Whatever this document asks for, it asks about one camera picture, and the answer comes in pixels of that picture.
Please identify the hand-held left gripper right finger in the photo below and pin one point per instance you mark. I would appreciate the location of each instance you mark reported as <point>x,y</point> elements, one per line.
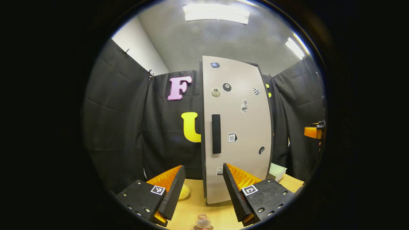
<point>233,195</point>

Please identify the clear bottle with brown liquid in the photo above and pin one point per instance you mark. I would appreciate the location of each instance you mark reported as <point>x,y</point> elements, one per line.
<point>203,223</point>

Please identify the black backdrop cloth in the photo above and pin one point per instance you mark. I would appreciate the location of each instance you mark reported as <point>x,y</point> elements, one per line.
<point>121,121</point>

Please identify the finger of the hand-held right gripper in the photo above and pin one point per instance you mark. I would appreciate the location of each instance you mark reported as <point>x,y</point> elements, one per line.
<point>317,124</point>
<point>312,132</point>

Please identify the dark grey cabinet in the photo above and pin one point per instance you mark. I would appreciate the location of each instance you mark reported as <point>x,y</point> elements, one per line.
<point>203,187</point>

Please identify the green book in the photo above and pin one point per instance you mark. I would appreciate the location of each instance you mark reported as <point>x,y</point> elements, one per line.
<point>277,170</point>

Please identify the long ceiling light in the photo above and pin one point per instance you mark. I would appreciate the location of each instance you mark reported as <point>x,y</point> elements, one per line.
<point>215,13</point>

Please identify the yellow round bun toy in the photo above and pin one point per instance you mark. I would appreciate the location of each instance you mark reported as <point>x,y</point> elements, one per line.
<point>184,192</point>

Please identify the grey cabinet door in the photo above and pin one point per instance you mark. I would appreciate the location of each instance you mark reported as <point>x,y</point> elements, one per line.
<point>246,127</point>

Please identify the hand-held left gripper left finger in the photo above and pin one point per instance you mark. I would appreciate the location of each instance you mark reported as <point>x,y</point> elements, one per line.
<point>175,195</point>

